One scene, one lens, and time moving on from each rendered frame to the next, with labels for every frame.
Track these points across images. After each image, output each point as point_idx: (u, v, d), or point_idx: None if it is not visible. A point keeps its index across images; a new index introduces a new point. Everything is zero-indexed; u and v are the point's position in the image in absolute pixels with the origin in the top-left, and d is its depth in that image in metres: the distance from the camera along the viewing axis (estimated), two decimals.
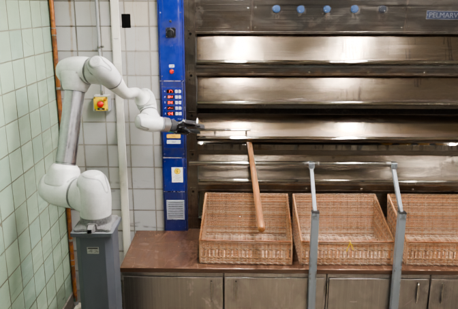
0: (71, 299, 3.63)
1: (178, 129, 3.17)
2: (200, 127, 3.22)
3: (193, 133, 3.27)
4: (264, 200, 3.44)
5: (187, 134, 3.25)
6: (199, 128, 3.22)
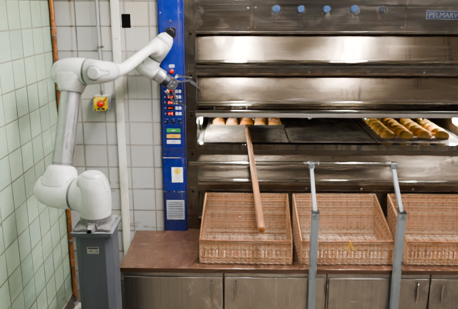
0: (71, 299, 3.63)
1: (172, 85, 3.17)
2: (194, 84, 3.21)
3: (180, 104, 3.21)
4: (264, 200, 3.44)
5: (175, 103, 3.19)
6: (194, 85, 3.21)
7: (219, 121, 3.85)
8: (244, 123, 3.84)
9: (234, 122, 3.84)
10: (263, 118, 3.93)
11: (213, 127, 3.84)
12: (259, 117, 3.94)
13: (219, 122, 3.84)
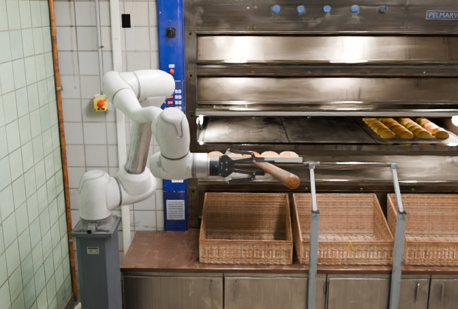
0: (71, 299, 3.63)
1: (226, 168, 1.86)
2: (264, 160, 1.86)
3: (262, 174, 1.87)
4: (264, 200, 3.44)
5: (252, 177, 1.86)
6: (264, 162, 1.86)
7: (215, 153, 2.89)
8: (249, 155, 2.89)
9: (235, 154, 2.89)
10: None
11: None
12: (268, 151, 3.00)
13: (215, 154, 2.89)
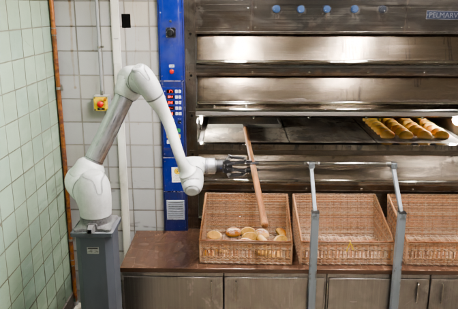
0: (71, 299, 3.63)
1: (227, 168, 2.87)
2: (252, 163, 2.86)
3: (251, 172, 2.88)
4: (264, 200, 3.44)
5: (244, 173, 2.88)
6: (252, 164, 2.87)
7: (205, 249, 3.12)
8: None
9: (235, 233, 3.38)
10: (264, 230, 3.37)
11: (211, 126, 3.85)
12: (260, 229, 3.39)
13: (204, 250, 3.12)
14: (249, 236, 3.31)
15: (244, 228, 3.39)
